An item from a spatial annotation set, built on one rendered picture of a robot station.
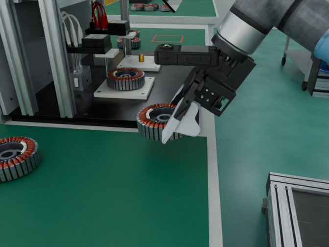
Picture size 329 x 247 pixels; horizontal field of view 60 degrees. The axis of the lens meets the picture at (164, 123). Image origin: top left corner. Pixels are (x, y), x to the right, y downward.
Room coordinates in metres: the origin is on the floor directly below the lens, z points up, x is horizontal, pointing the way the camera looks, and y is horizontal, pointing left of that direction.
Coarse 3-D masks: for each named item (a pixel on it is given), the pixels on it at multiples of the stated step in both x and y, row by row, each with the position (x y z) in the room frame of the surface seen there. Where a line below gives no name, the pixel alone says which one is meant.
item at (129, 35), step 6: (108, 24) 1.03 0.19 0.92; (114, 24) 1.03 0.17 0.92; (120, 24) 1.02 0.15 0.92; (126, 24) 1.04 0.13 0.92; (90, 30) 1.04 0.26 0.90; (96, 30) 1.03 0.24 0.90; (102, 30) 1.03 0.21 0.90; (108, 30) 1.03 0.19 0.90; (114, 30) 1.02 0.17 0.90; (120, 30) 1.02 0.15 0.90; (126, 30) 1.03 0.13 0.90; (120, 36) 1.03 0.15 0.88; (126, 36) 1.02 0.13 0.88; (132, 36) 1.02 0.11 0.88
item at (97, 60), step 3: (93, 54) 1.03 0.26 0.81; (96, 57) 1.03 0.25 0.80; (99, 57) 1.03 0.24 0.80; (102, 57) 1.03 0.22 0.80; (96, 60) 1.03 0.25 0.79; (99, 60) 1.03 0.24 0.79; (102, 60) 1.03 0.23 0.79; (108, 60) 1.04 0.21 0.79; (111, 60) 1.08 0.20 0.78; (96, 63) 1.03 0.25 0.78; (99, 63) 1.03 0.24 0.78; (102, 63) 1.03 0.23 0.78; (108, 63) 1.04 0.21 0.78
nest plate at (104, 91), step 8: (152, 80) 0.84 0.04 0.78; (104, 88) 0.78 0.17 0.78; (144, 88) 0.78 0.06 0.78; (96, 96) 0.74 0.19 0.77; (104, 96) 0.74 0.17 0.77; (112, 96) 0.74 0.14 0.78; (120, 96) 0.73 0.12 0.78; (128, 96) 0.73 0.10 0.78; (136, 96) 0.73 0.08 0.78; (144, 96) 0.73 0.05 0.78
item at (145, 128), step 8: (160, 104) 0.56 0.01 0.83; (168, 104) 0.56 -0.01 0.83; (176, 104) 0.55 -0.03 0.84; (144, 112) 0.52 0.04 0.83; (152, 112) 0.53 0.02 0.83; (160, 112) 0.54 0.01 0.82; (168, 112) 0.54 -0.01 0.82; (144, 120) 0.49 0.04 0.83; (152, 120) 0.49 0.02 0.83; (160, 120) 0.50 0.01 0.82; (144, 128) 0.47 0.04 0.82; (152, 128) 0.46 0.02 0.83; (160, 128) 0.46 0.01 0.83; (144, 136) 0.48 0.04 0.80; (152, 136) 0.46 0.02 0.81; (160, 136) 0.46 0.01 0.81; (176, 136) 0.46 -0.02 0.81
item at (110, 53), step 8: (88, 40) 0.79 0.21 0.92; (96, 40) 0.79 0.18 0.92; (104, 40) 0.79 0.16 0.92; (72, 48) 0.79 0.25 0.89; (80, 48) 0.79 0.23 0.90; (88, 48) 0.79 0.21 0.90; (96, 48) 0.78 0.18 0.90; (104, 48) 0.78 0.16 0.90; (72, 56) 0.80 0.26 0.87; (96, 56) 0.79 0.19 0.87; (104, 56) 0.79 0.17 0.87; (112, 56) 0.78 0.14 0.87; (72, 64) 0.80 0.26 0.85; (80, 64) 0.84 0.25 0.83
